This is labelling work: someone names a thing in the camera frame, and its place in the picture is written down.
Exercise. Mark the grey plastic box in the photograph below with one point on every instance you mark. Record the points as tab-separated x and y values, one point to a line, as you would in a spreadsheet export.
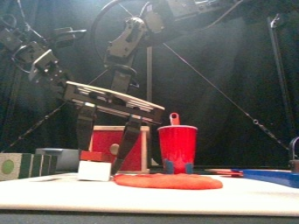
62	159

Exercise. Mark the thin metal pole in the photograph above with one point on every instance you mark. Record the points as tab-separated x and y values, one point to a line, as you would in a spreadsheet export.
150	75

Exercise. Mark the salmon sushi toy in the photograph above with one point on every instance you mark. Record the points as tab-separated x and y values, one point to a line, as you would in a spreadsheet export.
95	169

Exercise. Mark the metal frame post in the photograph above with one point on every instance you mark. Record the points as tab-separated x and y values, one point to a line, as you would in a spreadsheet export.
281	75

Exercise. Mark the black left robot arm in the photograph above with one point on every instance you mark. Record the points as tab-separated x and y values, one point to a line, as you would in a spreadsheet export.
15	40

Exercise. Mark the flat orange salmon slice toy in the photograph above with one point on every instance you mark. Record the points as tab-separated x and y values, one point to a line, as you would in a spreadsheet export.
168	181

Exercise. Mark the blue tray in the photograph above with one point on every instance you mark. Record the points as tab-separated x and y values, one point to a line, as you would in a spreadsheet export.
273	176

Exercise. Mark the green and white block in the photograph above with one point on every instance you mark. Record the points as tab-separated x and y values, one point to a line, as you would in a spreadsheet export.
15	166

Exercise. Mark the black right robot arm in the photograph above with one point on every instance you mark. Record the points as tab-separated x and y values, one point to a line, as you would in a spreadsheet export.
184	8

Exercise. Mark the white plate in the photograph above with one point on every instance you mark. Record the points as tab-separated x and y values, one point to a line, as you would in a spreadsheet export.
156	198

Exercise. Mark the red wooden box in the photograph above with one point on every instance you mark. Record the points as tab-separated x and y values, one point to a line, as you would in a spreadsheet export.
105	143

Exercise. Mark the flat red toy piece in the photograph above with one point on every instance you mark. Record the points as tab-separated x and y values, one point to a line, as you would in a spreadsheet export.
224	172

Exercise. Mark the red plastic cup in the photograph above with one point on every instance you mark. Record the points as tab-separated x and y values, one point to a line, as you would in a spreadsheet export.
178	148

